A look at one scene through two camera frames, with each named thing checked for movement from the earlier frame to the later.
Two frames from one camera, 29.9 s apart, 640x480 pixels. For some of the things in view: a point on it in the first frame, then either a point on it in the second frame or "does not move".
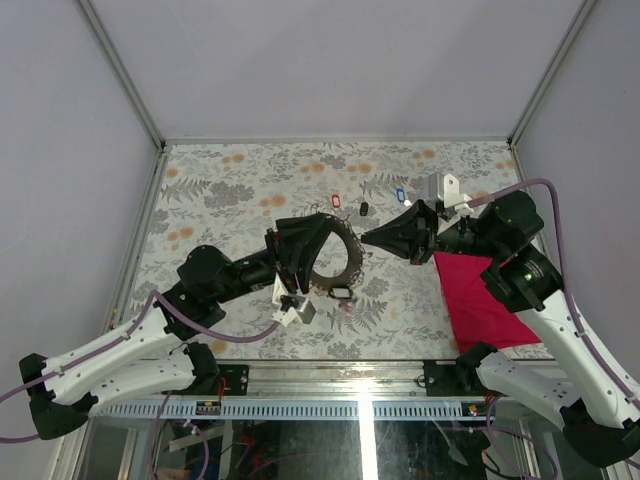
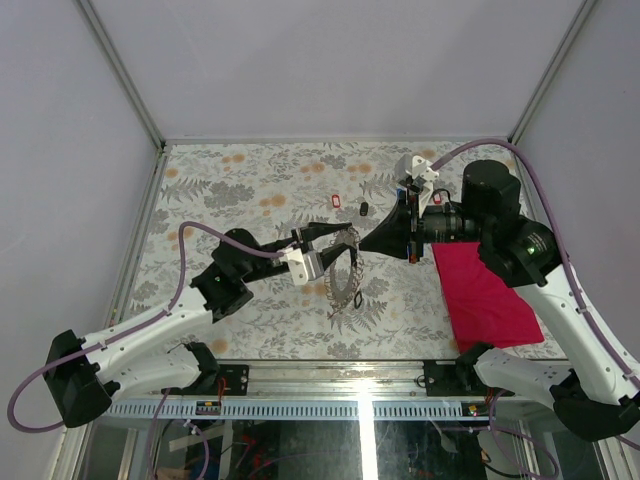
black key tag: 340,292 → 361,299
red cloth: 476,316 does not move
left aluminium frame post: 120,69 does not move
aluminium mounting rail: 347,379 does not move
